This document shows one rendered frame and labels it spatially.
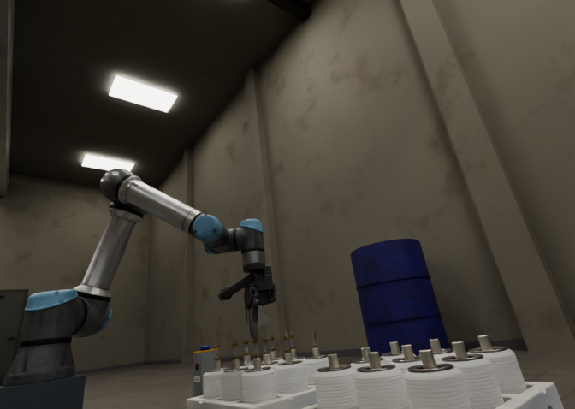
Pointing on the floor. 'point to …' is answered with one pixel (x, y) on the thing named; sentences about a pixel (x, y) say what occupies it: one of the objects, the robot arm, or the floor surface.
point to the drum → (397, 296)
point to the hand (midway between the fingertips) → (252, 334)
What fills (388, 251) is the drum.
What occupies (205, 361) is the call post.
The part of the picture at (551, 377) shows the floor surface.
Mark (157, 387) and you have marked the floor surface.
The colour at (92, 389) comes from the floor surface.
